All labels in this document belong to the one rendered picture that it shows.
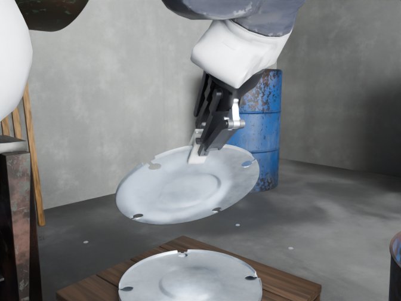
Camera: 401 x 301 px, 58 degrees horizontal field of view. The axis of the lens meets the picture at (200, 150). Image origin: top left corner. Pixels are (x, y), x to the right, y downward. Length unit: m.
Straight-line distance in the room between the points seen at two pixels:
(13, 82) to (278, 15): 0.27
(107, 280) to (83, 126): 1.77
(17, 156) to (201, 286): 0.46
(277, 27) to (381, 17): 3.17
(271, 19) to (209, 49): 0.07
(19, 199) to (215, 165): 0.43
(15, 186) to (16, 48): 0.63
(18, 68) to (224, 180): 0.54
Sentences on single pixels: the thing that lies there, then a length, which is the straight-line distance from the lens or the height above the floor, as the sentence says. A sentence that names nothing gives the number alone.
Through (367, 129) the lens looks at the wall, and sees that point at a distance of 3.57.
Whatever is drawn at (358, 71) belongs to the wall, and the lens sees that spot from 3.59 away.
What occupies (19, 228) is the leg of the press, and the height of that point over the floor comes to 0.46.
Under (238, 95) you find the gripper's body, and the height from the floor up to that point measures 0.75.
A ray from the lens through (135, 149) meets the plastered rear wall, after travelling 2.75.
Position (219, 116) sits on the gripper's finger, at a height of 0.72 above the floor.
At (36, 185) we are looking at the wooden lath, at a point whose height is 0.23.
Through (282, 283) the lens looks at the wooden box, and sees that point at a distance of 0.84.
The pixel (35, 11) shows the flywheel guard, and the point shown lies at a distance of 1.05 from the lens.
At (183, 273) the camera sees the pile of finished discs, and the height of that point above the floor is 0.37.
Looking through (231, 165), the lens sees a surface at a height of 0.61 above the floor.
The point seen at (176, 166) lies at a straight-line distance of 0.64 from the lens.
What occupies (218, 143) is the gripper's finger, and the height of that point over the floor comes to 0.68.
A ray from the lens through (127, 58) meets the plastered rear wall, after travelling 2.70.
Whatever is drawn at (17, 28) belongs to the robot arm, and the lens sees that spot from 0.26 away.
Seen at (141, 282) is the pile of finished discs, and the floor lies 0.36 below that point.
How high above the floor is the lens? 0.76
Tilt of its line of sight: 10 degrees down
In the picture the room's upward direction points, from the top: straight up
